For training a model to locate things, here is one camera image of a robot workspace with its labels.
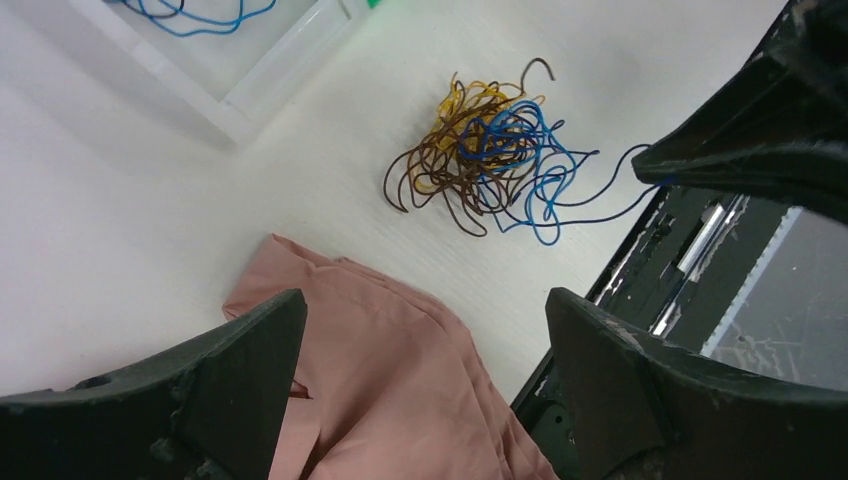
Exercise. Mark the white cable duct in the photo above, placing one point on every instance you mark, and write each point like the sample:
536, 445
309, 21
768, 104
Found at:
739, 300

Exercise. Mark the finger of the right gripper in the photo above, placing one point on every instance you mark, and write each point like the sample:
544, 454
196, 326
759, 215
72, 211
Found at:
778, 128

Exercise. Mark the pink cloth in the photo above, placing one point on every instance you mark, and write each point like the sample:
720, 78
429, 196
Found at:
388, 383

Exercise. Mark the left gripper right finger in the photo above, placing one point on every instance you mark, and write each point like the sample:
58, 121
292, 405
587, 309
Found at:
645, 408

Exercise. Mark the clear plastic bin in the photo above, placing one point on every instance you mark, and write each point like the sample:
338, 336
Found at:
236, 63

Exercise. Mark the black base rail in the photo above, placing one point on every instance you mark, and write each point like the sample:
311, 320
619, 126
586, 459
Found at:
684, 261

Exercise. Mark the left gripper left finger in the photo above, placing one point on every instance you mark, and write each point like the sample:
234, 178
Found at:
211, 407

